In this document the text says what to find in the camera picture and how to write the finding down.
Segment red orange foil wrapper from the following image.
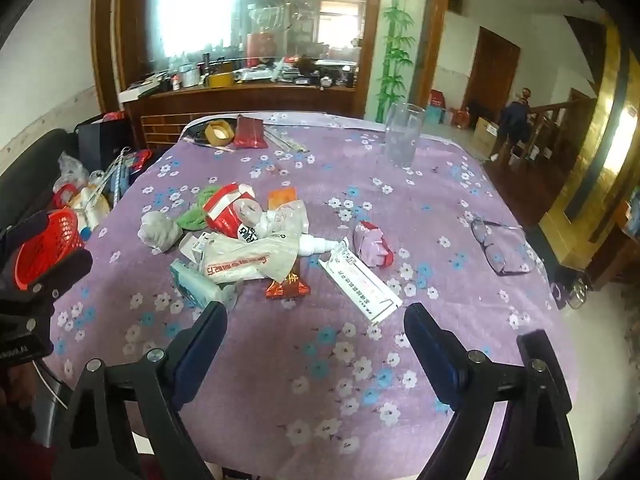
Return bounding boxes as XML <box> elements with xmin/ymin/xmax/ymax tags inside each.
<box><xmin>265</xmin><ymin>270</ymin><xmax>311</xmax><ymax>301</ymax></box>

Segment pink red snack bag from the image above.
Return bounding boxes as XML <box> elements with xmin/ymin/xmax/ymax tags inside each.
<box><xmin>352</xmin><ymin>220</ymin><xmax>396</xmax><ymax>267</ymax></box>

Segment black leather sofa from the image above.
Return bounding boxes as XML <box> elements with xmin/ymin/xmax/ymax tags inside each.
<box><xmin>0</xmin><ymin>127</ymin><xmax>83</xmax><ymax>223</ymax></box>

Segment red gift box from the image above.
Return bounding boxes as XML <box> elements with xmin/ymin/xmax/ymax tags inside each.
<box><xmin>246</xmin><ymin>31</ymin><xmax>278</xmax><ymax>59</ymax></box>

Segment tan tape roll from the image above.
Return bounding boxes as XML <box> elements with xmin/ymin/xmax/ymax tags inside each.
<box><xmin>204</xmin><ymin>119</ymin><xmax>236</xmax><ymax>147</ymax></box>

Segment white plastic bag red print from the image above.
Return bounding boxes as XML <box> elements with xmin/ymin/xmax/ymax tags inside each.
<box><xmin>197</xmin><ymin>234</ymin><xmax>301</xmax><ymax>281</ymax></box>

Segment clear plastic ruler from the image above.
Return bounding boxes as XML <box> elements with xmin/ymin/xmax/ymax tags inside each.
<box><xmin>262</xmin><ymin>127</ymin><xmax>311</xmax><ymax>154</ymax></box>

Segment wooden door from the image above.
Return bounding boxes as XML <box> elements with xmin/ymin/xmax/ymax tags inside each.
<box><xmin>462</xmin><ymin>26</ymin><xmax>522</xmax><ymax>119</ymax></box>

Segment clear glass cup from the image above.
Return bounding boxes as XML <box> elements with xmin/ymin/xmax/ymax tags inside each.
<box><xmin>384</xmin><ymin>102</ymin><xmax>426</xmax><ymax>167</ymax></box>

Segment grey crumpled tissue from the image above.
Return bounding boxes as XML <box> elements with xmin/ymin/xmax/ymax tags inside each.
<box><xmin>138</xmin><ymin>208</ymin><xmax>183</xmax><ymax>253</ymax></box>

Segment crushed red white paper cup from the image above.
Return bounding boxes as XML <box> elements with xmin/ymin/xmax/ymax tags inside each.
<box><xmin>205</xmin><ymin>182</ymin><xmax>266</xmax><ymax>239</ymax></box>

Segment wooden chopstick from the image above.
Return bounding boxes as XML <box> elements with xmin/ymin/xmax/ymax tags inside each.
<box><xmin>187</xmin><ymin>137</ymin><xmax>237</xmax><ymax>154</ymax></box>

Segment clear glass jar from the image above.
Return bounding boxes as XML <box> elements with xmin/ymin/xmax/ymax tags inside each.
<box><xmin>550</xmin><ymin>280</ymin><xmax>589</xmax><ymax>311</ymax></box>

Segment white folding ruler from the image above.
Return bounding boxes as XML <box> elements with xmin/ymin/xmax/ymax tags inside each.
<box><xmin>87</xmin><ymin>147</ymin><xmax>132</xmax><ymax>207</ymax></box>

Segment cardboard box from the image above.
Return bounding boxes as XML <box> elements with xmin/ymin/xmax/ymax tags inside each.
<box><xmin>472</xmin><ymin>116</ymin><xmax>501</xmax><ymax>149</ymax></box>

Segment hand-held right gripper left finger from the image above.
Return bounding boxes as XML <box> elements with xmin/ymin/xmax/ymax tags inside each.
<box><xmin>50</xmin><ymin>301</ymin><xmax>229</xmax><ymax>480</ymax></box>

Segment clear plastic bag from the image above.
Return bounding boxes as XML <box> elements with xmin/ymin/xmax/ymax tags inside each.
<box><xmin>56</xmin><ymin>152</ymin><xmax>92</xmax><ymax>182</ymax></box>

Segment black shopping bag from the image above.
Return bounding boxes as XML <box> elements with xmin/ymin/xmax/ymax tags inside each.
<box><xmin>75</xmin><ymin>112</ymin><xmax>134</xmax><ymax>172</ymax></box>

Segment green fluffy cloth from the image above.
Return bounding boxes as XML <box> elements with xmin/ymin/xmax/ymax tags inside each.
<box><xmin>175</xmin><ymin>185</ymin><xmax>222</xmax><ymax>234</ymax></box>

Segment small white carton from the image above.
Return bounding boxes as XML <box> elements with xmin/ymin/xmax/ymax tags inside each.
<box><xmin>179</xmin><ymin>232</ymin><xmax>211</xmax><ymax>261</ymax></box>

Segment eyeglasses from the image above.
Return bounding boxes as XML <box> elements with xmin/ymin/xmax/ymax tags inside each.
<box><xmin>470</xmin><ymin>216</ymin><xmax>534</xmax><ymax>277</ymax></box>

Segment white flat box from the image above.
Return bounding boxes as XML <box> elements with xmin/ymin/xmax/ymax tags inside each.
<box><xmin>120</xmin><ymin>87</ymin><xmax>164</xmax><ymax>101</ymax></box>

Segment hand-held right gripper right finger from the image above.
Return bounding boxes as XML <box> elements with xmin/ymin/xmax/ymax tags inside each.
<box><xmin>403</xmin><ymin>303</ymin><xmax>576</xmax><ymax>480</ymax></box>

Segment wooden stair railing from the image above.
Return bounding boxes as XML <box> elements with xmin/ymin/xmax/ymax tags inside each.
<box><xmin>505</xmin><ymin>95</ymin><xmax>599</xmax><ymax>172</ymax></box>

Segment red plastic basket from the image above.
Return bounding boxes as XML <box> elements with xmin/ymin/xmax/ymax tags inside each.
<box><xmin>12</xmin><ymin>208</ymin><xmax>87</xmax><ymax>290</ymax></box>

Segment purple floral tablecloth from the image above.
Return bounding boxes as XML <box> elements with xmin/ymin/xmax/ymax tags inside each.
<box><xmin>47</xmin><ymin>110</ymin><xmax>581</xmax><ymax>477</ymax></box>

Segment red printed bag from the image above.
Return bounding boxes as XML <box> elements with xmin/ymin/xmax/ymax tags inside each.
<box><xmin>125</xmin><ymin>149</ymin><xmax>154</xmax><ymax>172</ymax></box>

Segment dark red packet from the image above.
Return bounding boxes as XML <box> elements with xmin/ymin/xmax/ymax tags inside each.
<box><xmin>232</xmin><ymin>114</ymin><xmax>270</xmax><ymax>150</ymax></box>

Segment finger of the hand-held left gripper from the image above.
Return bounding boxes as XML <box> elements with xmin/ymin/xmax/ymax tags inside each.
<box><xmin>22</xmin><ymin>248</ymin><xmax>94</xmax><ymax>307</ymax></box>
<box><xmin>0</xmin><ymin>210</ymin><xmax>51</xmax><ymax>266</ymax></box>

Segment large glass window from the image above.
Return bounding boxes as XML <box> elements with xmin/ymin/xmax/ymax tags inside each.
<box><xmin>145</xmin><ymin>0</ymin><xmax>382</xmax><ymax>87</ymax></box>

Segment wooden brick pattern counter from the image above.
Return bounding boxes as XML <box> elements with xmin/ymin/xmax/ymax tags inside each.
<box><xmin>117</xmin><ymin>82</ymin><xmax>362</xmax><ymax>152</ymax></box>

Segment long white carton box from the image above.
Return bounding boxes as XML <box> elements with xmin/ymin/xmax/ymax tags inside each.
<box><xmin>318</xmin><ymin>252</ymin><xmax>404</xmax><ymax>324</ymax></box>

